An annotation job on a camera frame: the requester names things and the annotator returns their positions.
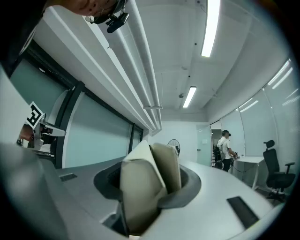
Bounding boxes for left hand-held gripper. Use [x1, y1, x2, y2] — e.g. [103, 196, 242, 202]
[16, 101, 67, 157]

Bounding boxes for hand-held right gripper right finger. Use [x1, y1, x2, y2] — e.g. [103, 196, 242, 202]
[140, 161, 286, 240]

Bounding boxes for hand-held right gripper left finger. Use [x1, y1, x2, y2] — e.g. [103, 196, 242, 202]
[0, 142, 129, 240]

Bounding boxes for frosted glass door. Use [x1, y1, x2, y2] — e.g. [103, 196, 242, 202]
[196, 125, 213, 167]

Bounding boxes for white desk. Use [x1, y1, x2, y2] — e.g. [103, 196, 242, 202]
[231, 156, 267, 191]

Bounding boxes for black standing fan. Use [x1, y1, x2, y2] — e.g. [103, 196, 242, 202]
[167, 138, 181, 158]

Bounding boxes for black office chair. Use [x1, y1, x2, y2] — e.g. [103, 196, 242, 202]
[262, 140, 297, 203]

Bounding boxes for white ceiling pipe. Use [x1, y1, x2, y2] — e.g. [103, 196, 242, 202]
[106, 25, 160, 132]
[124, 0, 164, 132]

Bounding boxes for long ceiling light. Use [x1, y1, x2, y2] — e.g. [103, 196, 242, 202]
[182, 86, 197, 109]
[200, 0, 221, 58]

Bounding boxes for person's black clothing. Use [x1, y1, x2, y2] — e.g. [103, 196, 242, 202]
[0, 0, 51, 78]

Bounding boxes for person's face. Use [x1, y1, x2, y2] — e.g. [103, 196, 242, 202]
[44, 0, 118, 17]

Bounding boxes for black window frame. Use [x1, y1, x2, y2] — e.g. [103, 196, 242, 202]
[4, 39, 144, 170]

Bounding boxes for black head-mounted camera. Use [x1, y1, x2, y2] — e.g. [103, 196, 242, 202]
[85, 0, 130, 33]

